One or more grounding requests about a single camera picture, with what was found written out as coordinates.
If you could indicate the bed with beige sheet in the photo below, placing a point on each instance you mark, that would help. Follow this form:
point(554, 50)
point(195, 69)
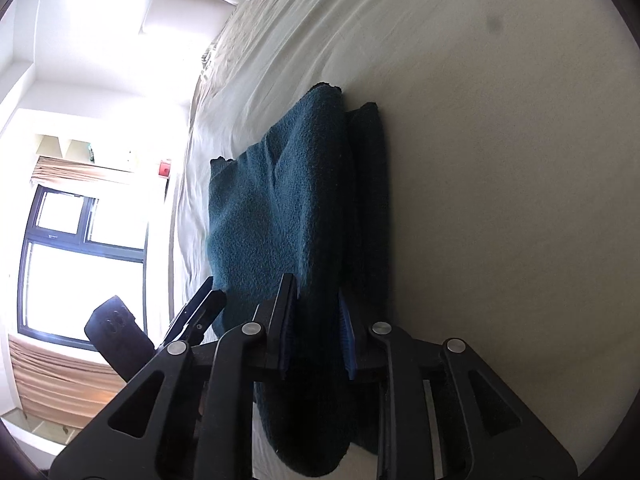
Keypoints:
point(475, 160)

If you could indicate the brown curtain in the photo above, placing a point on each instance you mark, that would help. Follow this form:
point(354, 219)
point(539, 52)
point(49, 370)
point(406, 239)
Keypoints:
point(75, 171)
point(55, 375)

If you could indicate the white wall shelf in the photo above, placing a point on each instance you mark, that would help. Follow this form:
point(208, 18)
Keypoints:
point(60, 146)

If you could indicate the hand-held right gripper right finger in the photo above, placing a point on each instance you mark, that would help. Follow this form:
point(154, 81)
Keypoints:
point(348, 340)

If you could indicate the dark teal knit sweater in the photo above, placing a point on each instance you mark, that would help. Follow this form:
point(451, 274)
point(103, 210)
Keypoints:
point(280, 210)

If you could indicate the dark framed window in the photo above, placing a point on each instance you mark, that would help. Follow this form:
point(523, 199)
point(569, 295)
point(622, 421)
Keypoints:
point(75, 270)

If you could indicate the red wall box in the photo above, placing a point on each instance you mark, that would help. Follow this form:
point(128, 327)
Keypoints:
point(164, 168)

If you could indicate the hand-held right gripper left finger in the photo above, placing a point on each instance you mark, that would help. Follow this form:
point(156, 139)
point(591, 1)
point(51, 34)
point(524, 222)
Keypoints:
point(286, 332)

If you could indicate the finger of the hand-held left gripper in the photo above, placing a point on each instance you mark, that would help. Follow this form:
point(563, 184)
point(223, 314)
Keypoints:
point(207, 317)
point(192, 307)

